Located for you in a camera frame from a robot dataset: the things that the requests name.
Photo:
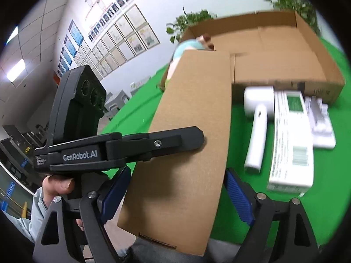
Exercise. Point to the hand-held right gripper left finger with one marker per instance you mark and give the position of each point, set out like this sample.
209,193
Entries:
115,194

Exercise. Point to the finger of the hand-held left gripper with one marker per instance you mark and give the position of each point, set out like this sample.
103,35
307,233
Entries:
170,141

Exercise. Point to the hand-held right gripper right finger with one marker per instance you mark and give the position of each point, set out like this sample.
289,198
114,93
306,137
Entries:
238,197

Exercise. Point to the white leaflet with green patch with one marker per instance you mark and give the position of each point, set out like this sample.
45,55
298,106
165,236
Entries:
285,148

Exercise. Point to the white hair dryer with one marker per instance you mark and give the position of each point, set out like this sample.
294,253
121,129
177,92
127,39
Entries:
257,131

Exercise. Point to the brown cardboard box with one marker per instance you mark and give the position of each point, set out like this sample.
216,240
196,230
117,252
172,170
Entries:
274,41

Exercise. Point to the person's left hand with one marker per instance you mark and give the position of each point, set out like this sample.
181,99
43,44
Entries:
59,185

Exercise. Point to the grey chair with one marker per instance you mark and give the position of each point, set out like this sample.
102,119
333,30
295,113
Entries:
118,101

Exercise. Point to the person's grey trousers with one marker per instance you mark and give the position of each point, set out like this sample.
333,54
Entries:
142,252

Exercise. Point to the ceiling light panel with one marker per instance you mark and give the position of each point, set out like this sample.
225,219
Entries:
12,35
16,71

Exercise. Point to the green tablecloth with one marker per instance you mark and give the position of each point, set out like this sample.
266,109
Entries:
329,169

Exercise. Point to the teal and pink stuffed toy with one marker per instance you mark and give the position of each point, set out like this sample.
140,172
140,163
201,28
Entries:
189,46

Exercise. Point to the green potted plant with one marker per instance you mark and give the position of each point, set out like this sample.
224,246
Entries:
296,2
192,22

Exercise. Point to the blue wall poster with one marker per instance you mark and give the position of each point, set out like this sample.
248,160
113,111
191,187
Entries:
76,33
63,65
70,46

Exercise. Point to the group of framed wall certificates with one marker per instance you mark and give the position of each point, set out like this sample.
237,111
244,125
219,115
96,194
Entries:
131,33

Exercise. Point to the row of small wall photos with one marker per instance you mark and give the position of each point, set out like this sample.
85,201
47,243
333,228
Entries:
109,13

